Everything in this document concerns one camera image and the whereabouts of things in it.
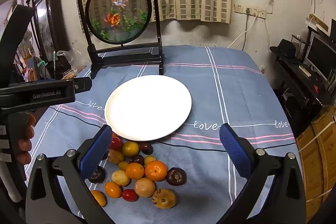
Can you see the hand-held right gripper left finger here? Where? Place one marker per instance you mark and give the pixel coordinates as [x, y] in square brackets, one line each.
[95, 155]

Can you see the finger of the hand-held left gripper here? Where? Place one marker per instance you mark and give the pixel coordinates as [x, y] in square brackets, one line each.
[84, 85]

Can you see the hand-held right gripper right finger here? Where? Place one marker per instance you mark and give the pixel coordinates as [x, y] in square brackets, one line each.
[235, 150]

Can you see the purple-striped pepino melon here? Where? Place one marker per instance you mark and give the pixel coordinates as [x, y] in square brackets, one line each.
[115, 156]

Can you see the red cherry tomato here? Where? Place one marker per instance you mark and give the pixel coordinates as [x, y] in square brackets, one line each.
[116, 144]
[130, 195]

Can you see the small yellow-green fruit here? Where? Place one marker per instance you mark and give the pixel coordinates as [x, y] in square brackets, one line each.
[123, 165]
[150, 160]

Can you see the tan pepino melon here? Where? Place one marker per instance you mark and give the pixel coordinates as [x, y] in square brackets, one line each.
[120, 177]

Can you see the small orange tomato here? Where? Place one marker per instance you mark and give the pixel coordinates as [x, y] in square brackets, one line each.
[113, 189]

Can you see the small dark plum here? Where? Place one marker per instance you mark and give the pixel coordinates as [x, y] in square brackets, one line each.
[136, 159]
[146, 148]

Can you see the round orange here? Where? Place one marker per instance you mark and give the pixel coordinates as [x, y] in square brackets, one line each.
[134, 170]

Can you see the yellow-orange round fruit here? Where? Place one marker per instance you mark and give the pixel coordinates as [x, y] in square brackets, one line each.
[98, 197]

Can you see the pale smooth pepino melon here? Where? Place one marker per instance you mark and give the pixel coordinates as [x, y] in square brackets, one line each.
[144, 187]

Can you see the mandarin orange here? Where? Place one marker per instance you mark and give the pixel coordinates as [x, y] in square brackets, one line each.
[156, 170]

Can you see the dark purple wrinkled fruit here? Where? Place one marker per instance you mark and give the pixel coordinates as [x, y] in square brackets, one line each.
[176, 176]

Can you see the white round plate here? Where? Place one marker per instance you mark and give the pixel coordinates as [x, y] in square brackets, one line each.
[147, 106]

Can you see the spotted pepino melon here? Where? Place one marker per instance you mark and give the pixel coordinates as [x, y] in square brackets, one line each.
[163, 198]

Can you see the person's left hand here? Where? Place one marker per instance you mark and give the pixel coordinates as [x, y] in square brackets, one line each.
[26, 132]

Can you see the clear plastic bag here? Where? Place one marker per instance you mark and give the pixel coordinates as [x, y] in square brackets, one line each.
[65, 56]

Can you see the blue plaid tablecloth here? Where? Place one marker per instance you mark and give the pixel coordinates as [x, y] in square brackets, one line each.
[210, 98]

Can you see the round goldfish screen black stand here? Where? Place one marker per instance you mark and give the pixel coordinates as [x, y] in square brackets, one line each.
[119, 16]

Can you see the black desk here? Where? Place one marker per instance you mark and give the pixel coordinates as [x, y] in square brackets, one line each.
[296, 82]

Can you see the white remote control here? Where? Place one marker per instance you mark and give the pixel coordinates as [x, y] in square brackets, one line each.
[304, 69]

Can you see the black hat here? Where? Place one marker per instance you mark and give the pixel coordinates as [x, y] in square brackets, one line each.
[286, 49]

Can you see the black computer monitor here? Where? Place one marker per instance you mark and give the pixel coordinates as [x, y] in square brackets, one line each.
[321, 53]

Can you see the tan cardboard box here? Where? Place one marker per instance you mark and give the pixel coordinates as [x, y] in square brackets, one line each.
[319, 20]

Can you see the black speaker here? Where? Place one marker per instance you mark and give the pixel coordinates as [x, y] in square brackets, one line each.
[333, 29]

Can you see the dark carved picture frame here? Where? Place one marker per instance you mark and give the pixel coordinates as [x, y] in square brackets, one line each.
[44, 19]

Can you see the white wall socket strip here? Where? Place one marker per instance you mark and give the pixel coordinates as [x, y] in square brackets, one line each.
[249, 10]

